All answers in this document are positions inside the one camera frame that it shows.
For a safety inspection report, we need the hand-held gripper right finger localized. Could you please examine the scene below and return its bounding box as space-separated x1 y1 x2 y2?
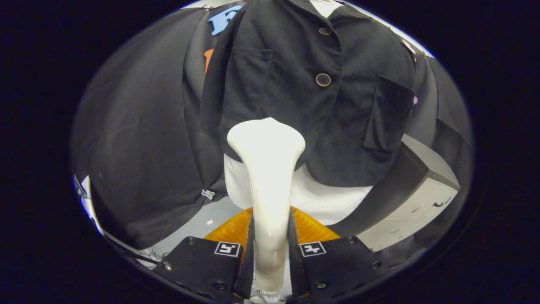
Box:
289 206 399 304

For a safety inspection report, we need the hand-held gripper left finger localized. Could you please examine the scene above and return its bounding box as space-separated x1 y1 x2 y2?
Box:
162 208 255 304

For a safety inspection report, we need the grey cabinet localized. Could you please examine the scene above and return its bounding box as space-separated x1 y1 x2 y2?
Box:
329 134 460 252

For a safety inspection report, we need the white garment steamer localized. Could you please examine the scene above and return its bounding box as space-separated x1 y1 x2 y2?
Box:
227 117 306 302

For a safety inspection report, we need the black suit jacket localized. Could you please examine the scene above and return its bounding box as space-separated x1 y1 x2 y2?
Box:
198 0 418 203

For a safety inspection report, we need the thin black cable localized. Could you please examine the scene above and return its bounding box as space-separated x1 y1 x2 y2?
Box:
134 252 169 266

